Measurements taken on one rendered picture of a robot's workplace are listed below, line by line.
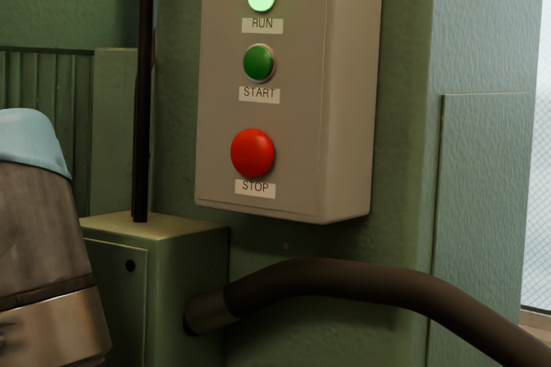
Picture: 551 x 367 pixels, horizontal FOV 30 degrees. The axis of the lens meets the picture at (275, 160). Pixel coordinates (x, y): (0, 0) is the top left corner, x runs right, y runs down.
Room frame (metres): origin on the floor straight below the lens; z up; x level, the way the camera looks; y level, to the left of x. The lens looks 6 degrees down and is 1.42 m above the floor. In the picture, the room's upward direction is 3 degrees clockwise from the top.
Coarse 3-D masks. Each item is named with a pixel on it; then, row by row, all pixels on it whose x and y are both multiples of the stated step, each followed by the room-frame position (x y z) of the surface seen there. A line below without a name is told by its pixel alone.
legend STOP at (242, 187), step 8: (240, 184) 0.63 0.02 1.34; (248, 184) 0.62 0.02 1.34; (256, 184) 0.62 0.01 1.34; (264, 184) 0.62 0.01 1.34; (272, 184) 0.61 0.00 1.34; (240, 192) 0.63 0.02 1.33; (248, 192) 0.62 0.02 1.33; (256, 192) 0.62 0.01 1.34; (264, 192) 0.62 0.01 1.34; (272, 192) 0.61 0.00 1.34
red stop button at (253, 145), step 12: (240, 132) 0.62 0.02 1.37; (252, 132) 0.61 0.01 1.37; (240, 144) 0.62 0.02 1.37; (252, 144) 0.61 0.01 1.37; (264, 144) 0.61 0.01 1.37; (240, 156) 0.61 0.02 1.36; (252, 156) 0.61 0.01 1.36; (264, 156) 0.61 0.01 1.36; (240, 168) 0.62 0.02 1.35; (252, 168) 0.61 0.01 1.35; (264, 168) 0.61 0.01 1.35
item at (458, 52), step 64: (192, 0) 0.73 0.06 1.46; (384, 0) 0.65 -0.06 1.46; (448, 0) 0.65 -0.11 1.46; (512, 0) 0.75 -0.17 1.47; (192, 64) 0.73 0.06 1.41; (384, 64) 0.64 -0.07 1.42; (448, 64) 0.66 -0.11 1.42; (512, 64) 0.76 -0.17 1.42; (192, 128) 0.73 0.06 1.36; (384, 128) 0.64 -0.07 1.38; (448, 128) 0.66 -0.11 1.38; (512, 128) 0.76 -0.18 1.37; (192, 192) 0.72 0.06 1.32; (384, 192) 0.64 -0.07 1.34; (448, 192) 0.66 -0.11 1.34; (512, 192) 0.77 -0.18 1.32; (256, 256) 0.69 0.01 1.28; (320, 256) 0.67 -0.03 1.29; (384, 256) 0.64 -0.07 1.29; (448, 256) 0.67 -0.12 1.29; (512, 256) 0.78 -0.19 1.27; (256, 320) 0.69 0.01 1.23; (320, 320) 0.66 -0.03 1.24; (384, 320) 0.64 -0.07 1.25; (512, 320) 0.79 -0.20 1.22
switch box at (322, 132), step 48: (240, 0) 0.63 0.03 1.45; (288, 0) 0.61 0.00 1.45; (336, 0) 0.60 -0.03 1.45; (240, 48) 0.63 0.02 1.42; (288, 48) 0.61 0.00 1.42; (336, 48) 0.60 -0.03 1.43; (288, 96) 0.61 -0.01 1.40; (336, 96) 0.60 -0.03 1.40; (288, 144) 0.61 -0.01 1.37; (336, 144) 0.60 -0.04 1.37; (288, 192) 0.61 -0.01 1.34; (336, 192) 0.61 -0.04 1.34
